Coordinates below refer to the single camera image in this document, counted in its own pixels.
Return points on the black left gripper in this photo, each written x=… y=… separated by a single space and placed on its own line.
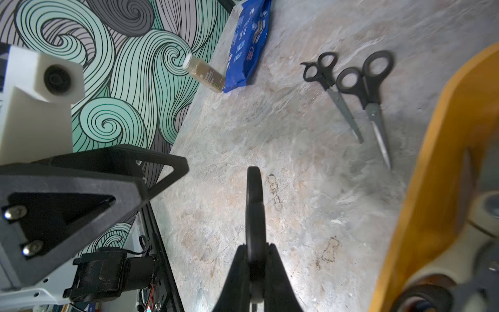
x=53 y=208

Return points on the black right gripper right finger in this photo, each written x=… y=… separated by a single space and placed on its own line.
x=279 y=294

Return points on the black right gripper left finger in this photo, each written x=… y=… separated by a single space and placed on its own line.
x=235 y=292

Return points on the cream handled kitchen scissors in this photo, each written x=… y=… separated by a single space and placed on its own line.
x=456 y=264

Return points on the small black scissors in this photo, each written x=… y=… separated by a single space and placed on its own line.
x=321 y=71
x=365 y=85

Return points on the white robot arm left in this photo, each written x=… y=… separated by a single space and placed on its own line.
x=106 y=274

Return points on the yellow plastic storage box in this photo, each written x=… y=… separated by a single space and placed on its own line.
x=463 y=121

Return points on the tan small bottle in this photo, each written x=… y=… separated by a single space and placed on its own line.
x=204 y=73

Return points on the blue snack packet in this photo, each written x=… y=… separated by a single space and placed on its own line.
x=247 y=43

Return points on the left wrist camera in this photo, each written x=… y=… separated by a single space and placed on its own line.
x=37 y=93

